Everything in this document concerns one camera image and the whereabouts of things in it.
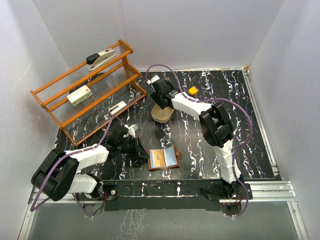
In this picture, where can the small white stapler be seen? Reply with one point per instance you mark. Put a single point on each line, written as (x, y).
(114, 110)

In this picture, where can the black white stapler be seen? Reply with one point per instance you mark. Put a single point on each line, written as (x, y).
(97, 59)

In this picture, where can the yellow tape measure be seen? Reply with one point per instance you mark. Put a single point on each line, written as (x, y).
(193, 91)

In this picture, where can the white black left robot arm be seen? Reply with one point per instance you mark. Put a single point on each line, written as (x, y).
(67, 165)

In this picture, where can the brown leather card holder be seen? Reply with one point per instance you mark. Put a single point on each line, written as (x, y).
(171, 156)

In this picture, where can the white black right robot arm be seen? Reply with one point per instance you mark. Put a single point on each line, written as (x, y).
(216, 126)

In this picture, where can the gold credit card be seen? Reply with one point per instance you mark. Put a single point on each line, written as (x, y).
(157, 158)

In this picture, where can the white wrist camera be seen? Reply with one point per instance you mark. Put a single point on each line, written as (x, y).
(132, 130)
(153, 79)

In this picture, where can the beige oval tray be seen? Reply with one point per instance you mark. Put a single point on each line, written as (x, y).
(161, 115)

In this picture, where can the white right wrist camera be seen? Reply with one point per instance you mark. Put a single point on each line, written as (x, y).
(153, 79)

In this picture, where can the white red staples box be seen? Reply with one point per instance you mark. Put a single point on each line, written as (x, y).
(79, 95)

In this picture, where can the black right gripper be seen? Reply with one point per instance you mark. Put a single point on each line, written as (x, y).
(157, 98)

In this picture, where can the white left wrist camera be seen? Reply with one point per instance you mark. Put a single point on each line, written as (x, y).
(132, 130)

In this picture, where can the orange wooden shelf rack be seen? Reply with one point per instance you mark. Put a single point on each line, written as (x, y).
(110, 83)

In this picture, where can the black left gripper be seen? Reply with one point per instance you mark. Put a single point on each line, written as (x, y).
(138, 147)

